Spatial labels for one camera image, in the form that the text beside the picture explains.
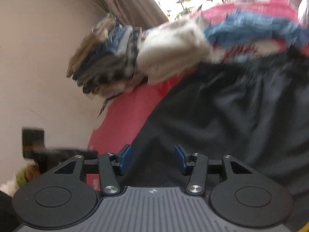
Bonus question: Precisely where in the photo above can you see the black pants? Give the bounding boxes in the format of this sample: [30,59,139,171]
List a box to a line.
[120,45,309,199]

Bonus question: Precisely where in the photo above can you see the pile of folded clothes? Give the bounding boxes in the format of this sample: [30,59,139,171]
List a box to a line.
[66,14,147,100]

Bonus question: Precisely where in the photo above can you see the folded white fluffy blanket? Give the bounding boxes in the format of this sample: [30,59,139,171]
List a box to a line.
[137,15,213,84]

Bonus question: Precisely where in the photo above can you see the light blue crumpled garment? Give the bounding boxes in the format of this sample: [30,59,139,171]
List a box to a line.
[204,10,308,49]

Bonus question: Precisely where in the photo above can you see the pink floral bedspread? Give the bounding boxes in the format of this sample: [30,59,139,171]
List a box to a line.
[88,0,297,154]

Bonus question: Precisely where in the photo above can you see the white lilac crumpled garment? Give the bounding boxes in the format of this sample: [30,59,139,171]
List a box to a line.
[286,0,308,28]

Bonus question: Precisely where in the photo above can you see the brown curtain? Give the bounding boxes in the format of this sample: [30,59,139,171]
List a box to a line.
[92,0,169,29]

